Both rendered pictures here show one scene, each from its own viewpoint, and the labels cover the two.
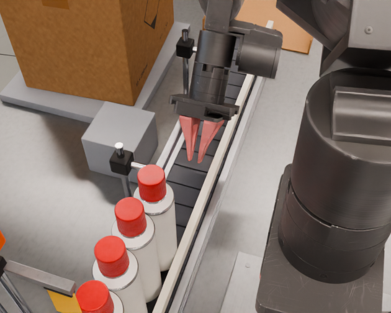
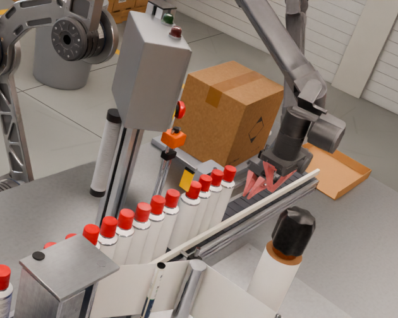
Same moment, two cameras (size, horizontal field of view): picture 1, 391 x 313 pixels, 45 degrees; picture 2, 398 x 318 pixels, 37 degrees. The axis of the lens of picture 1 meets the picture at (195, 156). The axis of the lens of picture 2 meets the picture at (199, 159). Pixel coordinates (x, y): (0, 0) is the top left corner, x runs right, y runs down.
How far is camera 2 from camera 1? 1.11 m
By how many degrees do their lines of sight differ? 23
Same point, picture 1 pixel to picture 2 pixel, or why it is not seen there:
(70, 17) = (215, 112)
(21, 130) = (156, 158)
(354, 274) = (286, 157)
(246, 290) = (244, 255)
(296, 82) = (319, 207)
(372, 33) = (302, 96)
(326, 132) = (289, 110)
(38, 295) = not seen: hidden behind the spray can
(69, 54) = (203, 130)
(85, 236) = not seen: hidden behind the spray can
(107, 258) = (204, 179)
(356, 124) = (294, 111)
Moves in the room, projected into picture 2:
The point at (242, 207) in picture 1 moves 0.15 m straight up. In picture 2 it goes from (258, 238) to (275, 199)
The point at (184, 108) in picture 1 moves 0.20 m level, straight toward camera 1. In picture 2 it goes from (252, 167) to (235, 197)
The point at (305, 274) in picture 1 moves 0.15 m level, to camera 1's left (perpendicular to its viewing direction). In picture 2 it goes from (275, 154) to (212, 127)
